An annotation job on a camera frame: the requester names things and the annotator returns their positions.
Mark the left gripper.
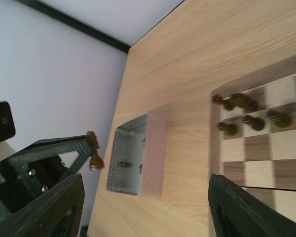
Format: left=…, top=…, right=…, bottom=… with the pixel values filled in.
left=0, top=135, right=91, bottom=222

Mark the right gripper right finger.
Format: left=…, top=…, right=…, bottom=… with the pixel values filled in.
left=208, top=174, right=296, bottom=237

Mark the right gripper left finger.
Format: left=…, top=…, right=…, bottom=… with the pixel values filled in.
left=0, top=174, right=84, bottom=237

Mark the dark pawn chess piece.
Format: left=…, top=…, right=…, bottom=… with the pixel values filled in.
left=217, top=121, right=238, bottom=136
left=243, top=115, right=265, bottom=131

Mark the wooden chess board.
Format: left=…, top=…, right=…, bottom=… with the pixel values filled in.
left=209, top=55, right=296, bottom=222

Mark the dark chess piece in tray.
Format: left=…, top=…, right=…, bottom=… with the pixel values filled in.
left=117, top=161, right=132, bottom=168

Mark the left metal tin tray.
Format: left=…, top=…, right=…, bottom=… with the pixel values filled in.
left=106, top=113, right=167, bottom=198

